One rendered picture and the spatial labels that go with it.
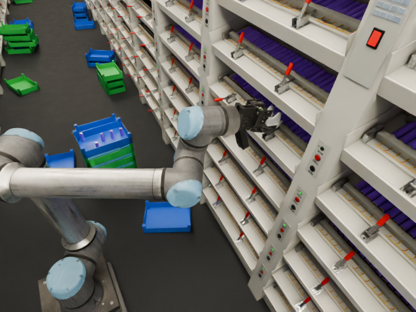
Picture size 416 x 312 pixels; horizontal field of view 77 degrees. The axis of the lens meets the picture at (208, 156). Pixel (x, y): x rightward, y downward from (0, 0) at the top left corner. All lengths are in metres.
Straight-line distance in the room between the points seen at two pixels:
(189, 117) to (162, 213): 1.22
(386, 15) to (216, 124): 0.42
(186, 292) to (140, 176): 1.01
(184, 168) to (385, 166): 0.48
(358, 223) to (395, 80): 0.39
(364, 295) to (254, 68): 0.79
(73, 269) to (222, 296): 0.78
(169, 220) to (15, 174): 1.13
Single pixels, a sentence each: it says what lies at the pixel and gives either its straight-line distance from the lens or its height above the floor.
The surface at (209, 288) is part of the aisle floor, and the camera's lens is 1.63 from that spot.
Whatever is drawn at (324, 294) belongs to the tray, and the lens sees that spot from 1.13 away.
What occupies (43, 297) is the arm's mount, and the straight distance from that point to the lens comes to 1.63.
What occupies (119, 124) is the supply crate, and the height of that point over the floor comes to 0.43.
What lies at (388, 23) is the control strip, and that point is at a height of 1.40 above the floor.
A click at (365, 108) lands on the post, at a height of 1.24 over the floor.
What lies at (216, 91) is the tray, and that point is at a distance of 1.21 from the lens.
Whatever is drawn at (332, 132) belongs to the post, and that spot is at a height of 1.14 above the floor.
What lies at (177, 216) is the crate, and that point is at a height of 0.00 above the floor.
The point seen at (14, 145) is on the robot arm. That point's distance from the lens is 0.99.
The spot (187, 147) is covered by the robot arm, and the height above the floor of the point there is 1.02.
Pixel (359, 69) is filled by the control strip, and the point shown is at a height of 1.31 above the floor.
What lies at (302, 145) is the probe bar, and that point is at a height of 0.98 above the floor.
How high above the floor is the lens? 1.53
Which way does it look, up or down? 44 degrees down
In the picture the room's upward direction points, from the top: 5 degrees clockwise
